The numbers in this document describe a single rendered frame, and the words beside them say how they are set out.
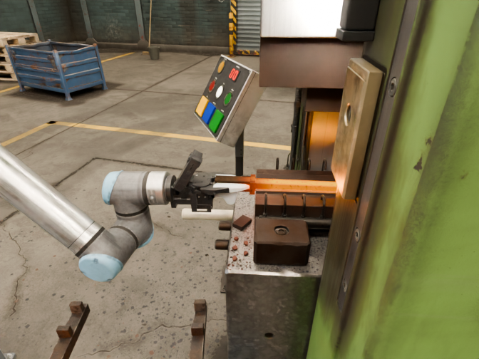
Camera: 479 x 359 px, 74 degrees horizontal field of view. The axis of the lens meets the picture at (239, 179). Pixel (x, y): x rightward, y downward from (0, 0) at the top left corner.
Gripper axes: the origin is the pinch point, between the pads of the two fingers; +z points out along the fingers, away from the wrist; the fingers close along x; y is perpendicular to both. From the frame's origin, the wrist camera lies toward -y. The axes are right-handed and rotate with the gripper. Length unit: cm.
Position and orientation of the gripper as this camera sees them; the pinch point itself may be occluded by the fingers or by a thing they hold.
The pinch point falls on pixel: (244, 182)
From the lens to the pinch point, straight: 82.6
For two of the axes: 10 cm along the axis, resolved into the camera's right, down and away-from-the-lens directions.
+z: 10.0, 0.1, -0.6
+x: -0.6, 5.1, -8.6
